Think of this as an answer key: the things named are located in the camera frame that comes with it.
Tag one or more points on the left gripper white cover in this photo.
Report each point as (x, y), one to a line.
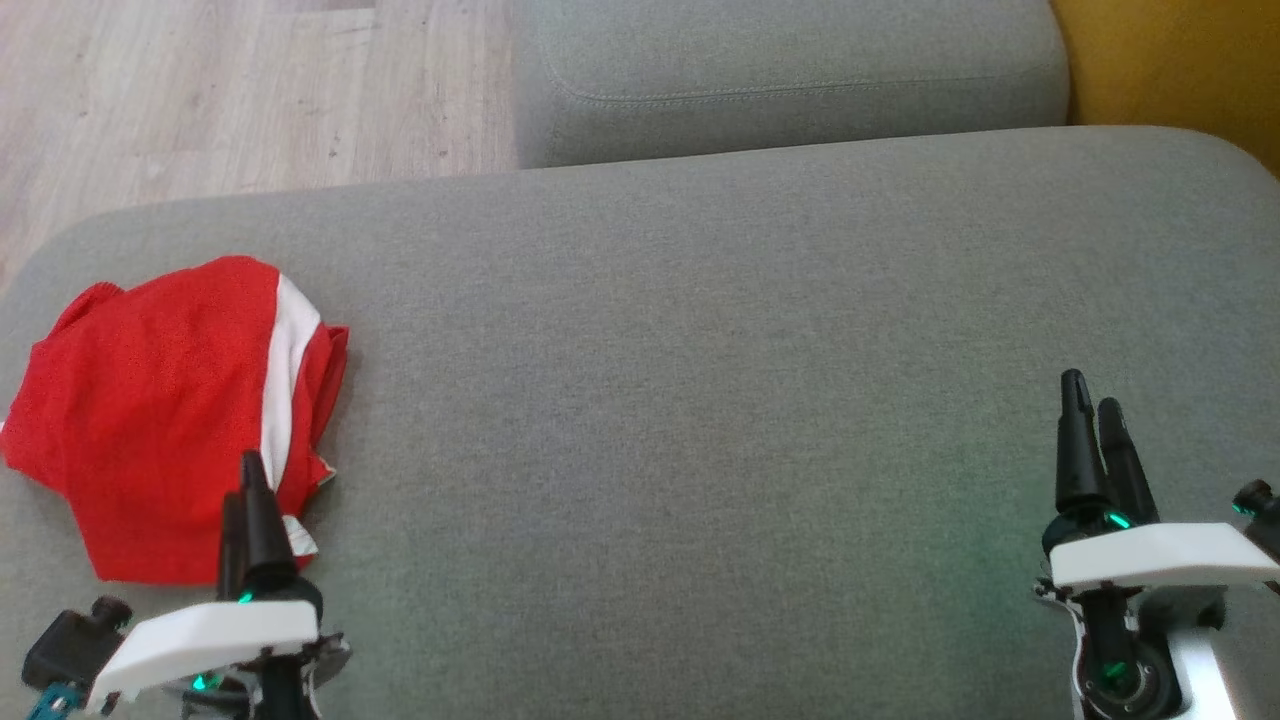
(220, 630)

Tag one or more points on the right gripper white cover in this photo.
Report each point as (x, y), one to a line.
(1150, 555)

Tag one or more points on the red basketball jersey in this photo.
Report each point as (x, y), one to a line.
(130, 400)

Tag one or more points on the yellow sofa backrest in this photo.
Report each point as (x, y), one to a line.
(1180, 60)

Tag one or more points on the grey sofa seat cushion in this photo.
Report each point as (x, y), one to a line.
(780, 70)

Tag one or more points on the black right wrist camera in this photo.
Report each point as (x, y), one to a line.
(1260, 505)

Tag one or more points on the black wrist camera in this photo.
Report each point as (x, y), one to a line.
(70, 640)
(1260, 505)

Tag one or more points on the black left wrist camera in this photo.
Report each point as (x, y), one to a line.
(70, 640)

